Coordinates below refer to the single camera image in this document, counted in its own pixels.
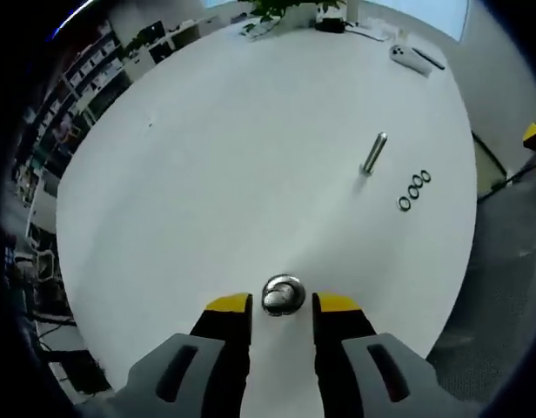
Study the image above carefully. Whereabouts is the small black box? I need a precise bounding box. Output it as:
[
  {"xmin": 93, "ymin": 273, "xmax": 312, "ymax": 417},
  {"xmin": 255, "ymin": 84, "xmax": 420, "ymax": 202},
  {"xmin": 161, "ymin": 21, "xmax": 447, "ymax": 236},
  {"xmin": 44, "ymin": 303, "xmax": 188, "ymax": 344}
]
[{"xmin": 315, "ymin": 17, "xmax": 347, "ymax": 34}]

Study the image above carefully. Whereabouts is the white handheld controller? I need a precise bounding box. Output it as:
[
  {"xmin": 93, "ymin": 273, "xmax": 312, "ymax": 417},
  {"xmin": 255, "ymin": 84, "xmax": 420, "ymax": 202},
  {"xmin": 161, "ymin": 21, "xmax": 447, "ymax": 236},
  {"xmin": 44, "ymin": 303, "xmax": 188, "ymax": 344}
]
[{"xmin": 389, "ymin": 43, "xmax": 433, "ymax": 78}]

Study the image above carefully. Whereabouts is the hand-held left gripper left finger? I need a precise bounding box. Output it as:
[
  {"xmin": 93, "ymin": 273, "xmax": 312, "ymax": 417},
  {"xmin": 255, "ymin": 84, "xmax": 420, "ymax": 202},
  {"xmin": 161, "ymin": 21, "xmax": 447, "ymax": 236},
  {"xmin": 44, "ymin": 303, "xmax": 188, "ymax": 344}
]
[{"xmin": 83, "ymin": 293, "xmax": 254, "ymax": 418}]

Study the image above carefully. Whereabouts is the green potted plant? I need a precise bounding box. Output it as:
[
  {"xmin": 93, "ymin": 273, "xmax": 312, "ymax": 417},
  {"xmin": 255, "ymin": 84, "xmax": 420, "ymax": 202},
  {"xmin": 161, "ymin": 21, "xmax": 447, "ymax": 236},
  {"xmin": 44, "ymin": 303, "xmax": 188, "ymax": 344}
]
[{"xmin": 244, "ymin": 0, "xmax": 348, "ymax": 28}]

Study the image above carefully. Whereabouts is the black pen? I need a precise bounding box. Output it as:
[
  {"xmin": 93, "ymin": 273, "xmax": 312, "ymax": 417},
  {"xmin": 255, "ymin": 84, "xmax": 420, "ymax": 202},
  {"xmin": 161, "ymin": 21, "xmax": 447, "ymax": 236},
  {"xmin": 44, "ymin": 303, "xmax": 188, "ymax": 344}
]
[{"xmin": 411, "ymin": 46, "xmax": 447, "ymax": 71}]

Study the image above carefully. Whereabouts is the long white desk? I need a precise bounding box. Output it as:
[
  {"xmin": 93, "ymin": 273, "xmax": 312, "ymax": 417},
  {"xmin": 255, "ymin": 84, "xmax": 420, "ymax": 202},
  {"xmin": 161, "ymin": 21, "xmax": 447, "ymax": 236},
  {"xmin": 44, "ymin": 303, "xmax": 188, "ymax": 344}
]
[{"xmin": 131, "ymin": 15, "xmax": 235, "ymax": 80}]

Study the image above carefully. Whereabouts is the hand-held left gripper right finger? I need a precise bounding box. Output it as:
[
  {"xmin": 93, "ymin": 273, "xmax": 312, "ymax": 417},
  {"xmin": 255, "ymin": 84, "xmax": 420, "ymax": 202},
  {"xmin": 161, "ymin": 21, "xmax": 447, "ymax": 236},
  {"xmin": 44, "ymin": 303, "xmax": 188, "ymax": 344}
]
[{"xmin": 312, "ymin": 292, "xmax": 469, "ymax": 418}]

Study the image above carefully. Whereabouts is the white storage shelf unit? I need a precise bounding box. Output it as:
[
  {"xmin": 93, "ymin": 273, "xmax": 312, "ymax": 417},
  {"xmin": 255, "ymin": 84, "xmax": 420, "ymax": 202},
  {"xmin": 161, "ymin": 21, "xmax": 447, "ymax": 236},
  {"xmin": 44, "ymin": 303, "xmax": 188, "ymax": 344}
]
[{"xmin": 30, "ymin": 17, "xmax": 135, "ymax": 145}]

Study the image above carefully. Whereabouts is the steel threaded stud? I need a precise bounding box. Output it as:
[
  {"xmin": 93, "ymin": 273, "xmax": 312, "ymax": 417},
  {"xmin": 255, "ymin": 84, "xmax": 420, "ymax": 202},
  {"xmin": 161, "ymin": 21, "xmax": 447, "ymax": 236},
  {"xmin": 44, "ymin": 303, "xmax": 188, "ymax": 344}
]
[
  {"xmin": 261, "ymin": 273, "xmax": 307, "ymax": 317},
  {"xmin": 358, "ymin": 131, "xmax": 389, "ymax": 175}
]

